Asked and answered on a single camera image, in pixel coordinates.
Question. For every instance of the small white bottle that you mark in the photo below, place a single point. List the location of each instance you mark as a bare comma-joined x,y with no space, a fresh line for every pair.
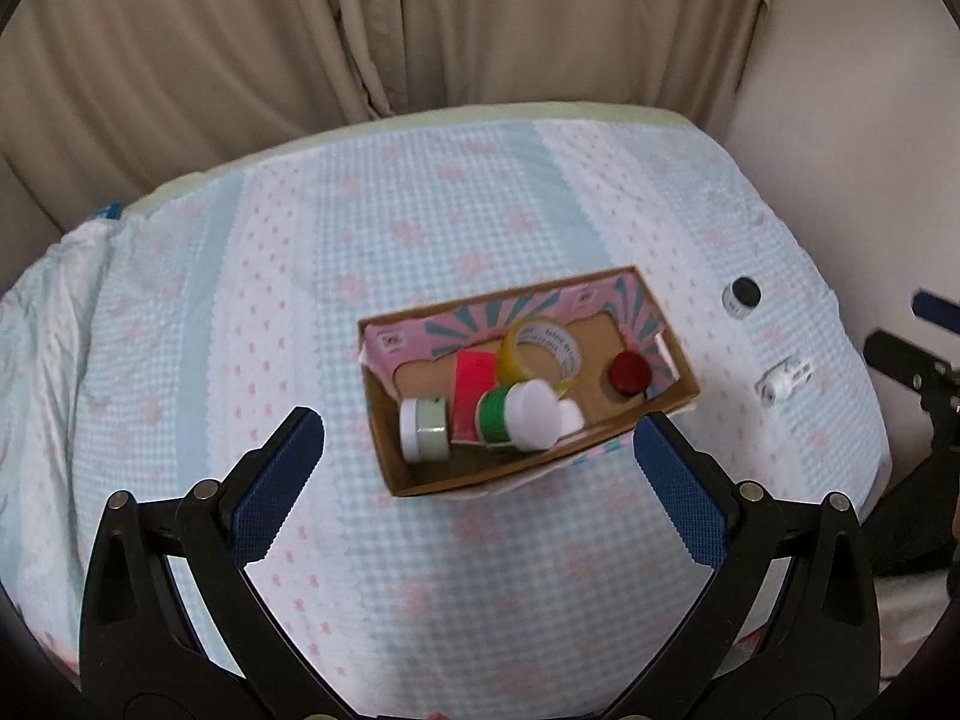
784,381

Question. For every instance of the red box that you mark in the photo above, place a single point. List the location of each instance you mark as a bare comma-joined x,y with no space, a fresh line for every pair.
472,390

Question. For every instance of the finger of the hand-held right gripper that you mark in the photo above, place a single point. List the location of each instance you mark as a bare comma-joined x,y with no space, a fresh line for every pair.
937,309
900,360

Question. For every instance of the yellowish tape roll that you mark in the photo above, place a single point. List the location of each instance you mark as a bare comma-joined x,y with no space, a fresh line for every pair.
517,360

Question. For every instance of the small jar with red lid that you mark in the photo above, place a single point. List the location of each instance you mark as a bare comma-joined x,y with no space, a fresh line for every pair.
628,373

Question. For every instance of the pale jar with white lid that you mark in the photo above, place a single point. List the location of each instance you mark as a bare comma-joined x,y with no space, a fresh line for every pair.
424,429

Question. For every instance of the pale green mattress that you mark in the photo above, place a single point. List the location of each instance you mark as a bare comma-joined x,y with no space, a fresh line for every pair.
420,116

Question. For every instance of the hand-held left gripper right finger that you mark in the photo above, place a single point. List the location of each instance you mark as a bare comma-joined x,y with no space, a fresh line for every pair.
675,487

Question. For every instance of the small white cap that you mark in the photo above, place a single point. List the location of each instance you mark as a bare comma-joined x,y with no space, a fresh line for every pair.
570,415

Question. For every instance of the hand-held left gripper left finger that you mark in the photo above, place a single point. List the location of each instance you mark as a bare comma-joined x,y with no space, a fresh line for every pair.
281,487

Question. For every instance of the blue patterned pillow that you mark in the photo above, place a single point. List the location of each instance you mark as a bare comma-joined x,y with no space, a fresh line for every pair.
109,209

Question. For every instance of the patterned cardboard box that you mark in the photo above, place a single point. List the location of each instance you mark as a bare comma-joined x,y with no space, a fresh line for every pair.
465,476

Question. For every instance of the green jar with white lid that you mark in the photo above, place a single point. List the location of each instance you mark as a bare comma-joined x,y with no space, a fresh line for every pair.
529,412

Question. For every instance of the light blue duvet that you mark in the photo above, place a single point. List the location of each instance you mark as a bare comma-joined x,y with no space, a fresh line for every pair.
45,292

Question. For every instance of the small jar with black lid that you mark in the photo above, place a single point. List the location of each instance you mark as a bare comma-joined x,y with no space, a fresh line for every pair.
742,294

